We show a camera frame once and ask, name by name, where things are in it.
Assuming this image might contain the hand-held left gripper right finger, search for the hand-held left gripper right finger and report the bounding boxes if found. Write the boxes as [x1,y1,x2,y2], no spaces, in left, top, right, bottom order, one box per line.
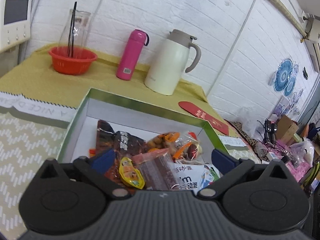
[197,148,288,200]

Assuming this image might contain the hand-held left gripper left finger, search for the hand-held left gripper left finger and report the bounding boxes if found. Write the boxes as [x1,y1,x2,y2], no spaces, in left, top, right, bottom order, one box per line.
[37,147,131,201]

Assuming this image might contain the dark red shiny packet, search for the dark red shiny packet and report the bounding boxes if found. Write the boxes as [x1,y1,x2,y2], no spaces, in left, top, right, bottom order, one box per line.
[96,120,147,182]

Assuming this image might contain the white blue printed packet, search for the white blue printed packet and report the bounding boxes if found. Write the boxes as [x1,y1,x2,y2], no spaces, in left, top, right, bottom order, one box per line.
[172,162,221,196]

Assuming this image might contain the small orange yellow packet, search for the small orange yellow packet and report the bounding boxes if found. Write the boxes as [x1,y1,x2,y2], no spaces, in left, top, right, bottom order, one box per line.
[119,157,146,189]

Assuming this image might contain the green cardboard box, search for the green cardboard box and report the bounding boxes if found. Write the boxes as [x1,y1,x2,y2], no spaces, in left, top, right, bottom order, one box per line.
[56,87,245,165]

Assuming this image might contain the clear packet with red fruit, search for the clear packet with red fruit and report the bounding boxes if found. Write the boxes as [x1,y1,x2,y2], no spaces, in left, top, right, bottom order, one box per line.
[172,130,203,161]

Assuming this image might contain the orange packet of round nuts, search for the orange packet of round nuts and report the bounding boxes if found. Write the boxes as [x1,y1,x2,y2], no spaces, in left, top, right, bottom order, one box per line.
[147,132,181,151]

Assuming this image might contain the leopard print cloth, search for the leopard print cloth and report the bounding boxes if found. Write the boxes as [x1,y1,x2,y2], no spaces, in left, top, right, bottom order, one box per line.
[226,121,268,155]

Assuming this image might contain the red envelope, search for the red envelope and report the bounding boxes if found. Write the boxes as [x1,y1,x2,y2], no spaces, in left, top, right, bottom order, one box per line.
[178,101,230,135]

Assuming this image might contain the brown cardboard box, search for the brown cardboard box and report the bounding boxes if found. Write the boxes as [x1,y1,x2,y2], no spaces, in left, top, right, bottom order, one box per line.
[276,115,299,145]

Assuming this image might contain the pink plastic bags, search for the pink plastic bags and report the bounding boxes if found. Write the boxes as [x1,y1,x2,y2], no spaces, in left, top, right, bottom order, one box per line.
[275,141,316,182]

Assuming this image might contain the red plastic basket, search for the red plastic basket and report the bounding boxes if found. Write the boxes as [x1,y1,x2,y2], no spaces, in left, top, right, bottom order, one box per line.
[48,46,98,75]

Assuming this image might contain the yellow cloth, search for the yellow cloth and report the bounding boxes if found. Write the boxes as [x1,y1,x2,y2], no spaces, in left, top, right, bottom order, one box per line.
[0,42,225,130]

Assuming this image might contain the pink thermos bottle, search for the pink thermos bottle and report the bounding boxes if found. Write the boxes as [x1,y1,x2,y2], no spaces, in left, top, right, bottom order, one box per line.
[116,29,150,81]

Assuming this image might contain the cream thermos jug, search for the cream thermos jug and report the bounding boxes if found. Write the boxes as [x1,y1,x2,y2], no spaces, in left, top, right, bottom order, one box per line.
[144,29,202,96]

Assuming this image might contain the glass carafe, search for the glass carafe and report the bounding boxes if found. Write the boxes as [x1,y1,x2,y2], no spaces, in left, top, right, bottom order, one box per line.
[59,9,91,53]

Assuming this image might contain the black straws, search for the black straws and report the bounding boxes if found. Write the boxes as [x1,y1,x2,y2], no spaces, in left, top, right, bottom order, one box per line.
[67,2,77,57]

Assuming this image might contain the white water dispenser with screen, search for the white water dispenser with screen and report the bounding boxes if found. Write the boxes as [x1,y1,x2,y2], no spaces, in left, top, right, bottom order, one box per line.
[0,0,34,77]

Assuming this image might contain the blue paper fan wall decoration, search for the blue paper fan wall decoration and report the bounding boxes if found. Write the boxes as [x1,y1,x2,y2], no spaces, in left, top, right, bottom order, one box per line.
[270,58,300,97]

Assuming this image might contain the white wall cable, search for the white wall cable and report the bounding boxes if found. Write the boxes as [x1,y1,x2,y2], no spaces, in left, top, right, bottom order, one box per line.
[88,0,112,32]
[209,0,260,91]

